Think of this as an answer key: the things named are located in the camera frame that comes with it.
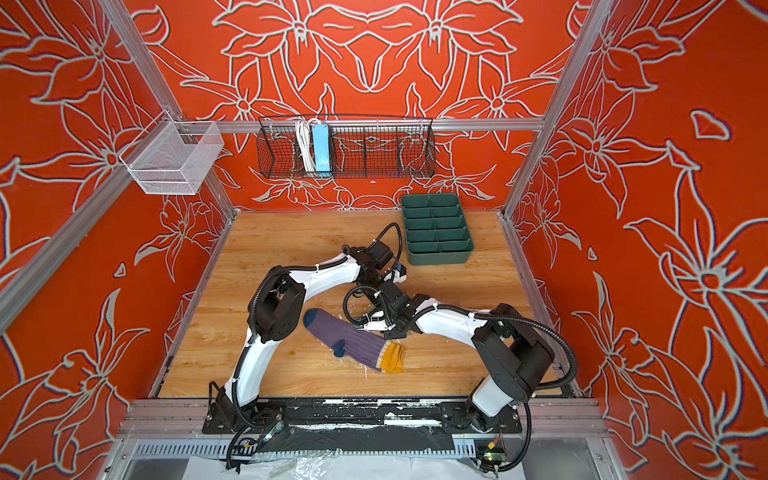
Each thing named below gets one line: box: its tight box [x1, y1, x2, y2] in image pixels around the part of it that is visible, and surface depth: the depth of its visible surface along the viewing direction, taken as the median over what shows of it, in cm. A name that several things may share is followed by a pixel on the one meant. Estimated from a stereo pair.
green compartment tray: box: [402, 193, 474, 265], surface depth 112 cm
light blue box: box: [312, 124, 331, 177], surface depth 92 cm
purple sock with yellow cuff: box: [303, 308, 405, 373], surface depth 85 cm
